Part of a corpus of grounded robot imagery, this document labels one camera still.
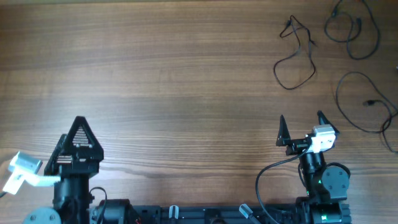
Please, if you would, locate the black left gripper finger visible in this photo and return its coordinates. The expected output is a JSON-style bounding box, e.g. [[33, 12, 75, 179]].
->
[[44, 134, 67, 175], [62, 116, 104, 161]]

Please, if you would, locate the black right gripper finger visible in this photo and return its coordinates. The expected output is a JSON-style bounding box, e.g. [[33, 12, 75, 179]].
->
[[275, 115, 292, 147], [317, 110, 340, 134]]

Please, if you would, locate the black thin cable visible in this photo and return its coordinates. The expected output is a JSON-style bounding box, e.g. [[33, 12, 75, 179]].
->
[[334, 67, 398, 154], [323, 0, 381, 61]]

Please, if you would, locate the black USB cable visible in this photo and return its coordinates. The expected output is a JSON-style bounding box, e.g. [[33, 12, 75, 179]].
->
[[272, 14, 317, 91]]

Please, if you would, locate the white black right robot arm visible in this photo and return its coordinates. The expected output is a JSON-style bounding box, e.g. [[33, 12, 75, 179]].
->
[[276, 111, 352, 224]]

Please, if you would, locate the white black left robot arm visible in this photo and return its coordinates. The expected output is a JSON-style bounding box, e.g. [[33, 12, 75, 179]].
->
[[24, 116, 104, 223]]

